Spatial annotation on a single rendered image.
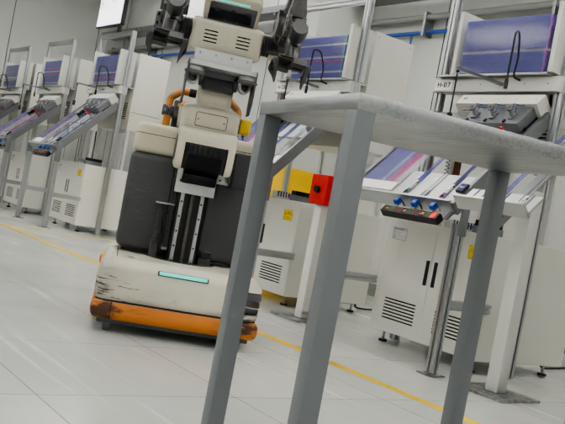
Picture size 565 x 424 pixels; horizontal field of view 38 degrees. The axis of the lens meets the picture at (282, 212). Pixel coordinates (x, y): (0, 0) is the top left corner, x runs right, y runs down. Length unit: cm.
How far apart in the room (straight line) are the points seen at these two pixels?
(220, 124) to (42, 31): 882
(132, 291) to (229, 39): 101
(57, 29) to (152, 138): 862
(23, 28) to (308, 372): 1052
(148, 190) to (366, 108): 200
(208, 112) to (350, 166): 172
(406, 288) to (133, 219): 142
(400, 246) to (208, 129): 138
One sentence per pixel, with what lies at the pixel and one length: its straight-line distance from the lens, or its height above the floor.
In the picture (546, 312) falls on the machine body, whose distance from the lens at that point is 408.
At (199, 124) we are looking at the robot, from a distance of 313.
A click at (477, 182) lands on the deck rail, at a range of 358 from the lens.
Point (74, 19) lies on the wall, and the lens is 1202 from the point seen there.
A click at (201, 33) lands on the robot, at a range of 316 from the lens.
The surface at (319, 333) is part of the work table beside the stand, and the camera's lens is 146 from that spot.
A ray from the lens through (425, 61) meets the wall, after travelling 667.
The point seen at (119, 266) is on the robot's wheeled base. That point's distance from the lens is 306.
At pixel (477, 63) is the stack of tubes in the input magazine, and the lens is 420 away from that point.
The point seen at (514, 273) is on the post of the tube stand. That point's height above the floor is 48.
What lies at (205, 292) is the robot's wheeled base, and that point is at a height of 21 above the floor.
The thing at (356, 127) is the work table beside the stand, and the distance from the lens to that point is 146.
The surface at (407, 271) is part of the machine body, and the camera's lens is 406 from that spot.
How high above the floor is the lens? 58
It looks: level
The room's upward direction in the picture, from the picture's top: 11 degrees clockwise
